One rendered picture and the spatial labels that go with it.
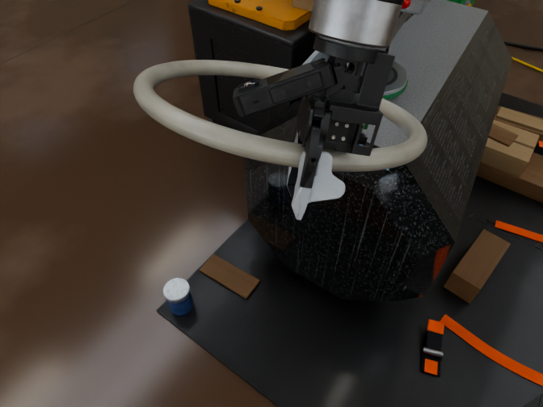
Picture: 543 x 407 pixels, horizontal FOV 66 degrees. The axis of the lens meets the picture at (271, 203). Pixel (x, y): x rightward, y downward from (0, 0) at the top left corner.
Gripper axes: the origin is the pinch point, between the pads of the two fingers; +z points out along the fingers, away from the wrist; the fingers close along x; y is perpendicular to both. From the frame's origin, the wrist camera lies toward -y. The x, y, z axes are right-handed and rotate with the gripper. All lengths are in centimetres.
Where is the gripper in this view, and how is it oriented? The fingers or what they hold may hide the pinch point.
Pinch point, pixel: (292, 199)
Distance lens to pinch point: 55.2
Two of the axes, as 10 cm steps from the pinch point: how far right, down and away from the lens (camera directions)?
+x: -0.8, -4.9, 8.7
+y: 9.8, 1.2, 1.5
